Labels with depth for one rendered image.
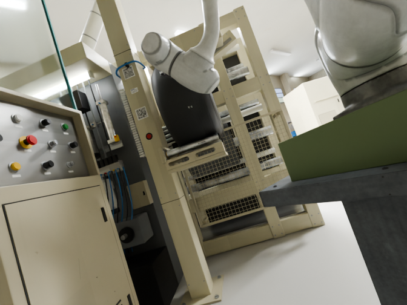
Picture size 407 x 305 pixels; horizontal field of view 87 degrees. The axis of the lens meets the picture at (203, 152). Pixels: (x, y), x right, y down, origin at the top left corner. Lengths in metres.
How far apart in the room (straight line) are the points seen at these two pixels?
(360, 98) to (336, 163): 0.17
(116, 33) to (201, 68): 1.05
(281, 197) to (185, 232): 0.98
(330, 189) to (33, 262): 0.88
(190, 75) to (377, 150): 0.56
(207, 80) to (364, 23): 0.49
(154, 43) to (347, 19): 0.56
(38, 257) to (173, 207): 0.74
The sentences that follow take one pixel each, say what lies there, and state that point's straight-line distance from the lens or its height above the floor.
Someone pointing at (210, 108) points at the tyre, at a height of 1.05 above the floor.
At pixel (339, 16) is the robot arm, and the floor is 0.90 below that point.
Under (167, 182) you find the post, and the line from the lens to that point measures 1.39.
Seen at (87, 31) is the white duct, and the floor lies 2.14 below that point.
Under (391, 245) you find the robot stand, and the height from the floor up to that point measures 0.47.
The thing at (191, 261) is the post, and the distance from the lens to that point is 1.49.
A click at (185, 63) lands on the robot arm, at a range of 0.79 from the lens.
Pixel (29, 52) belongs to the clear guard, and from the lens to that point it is 1.38.
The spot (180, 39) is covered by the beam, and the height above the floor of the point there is 1.74.
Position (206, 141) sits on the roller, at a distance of 1.26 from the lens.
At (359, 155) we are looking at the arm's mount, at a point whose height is 0.68.
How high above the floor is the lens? 0.75
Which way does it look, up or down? 4 degrees up
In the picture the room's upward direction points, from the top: 19 degrees counter-clockwise
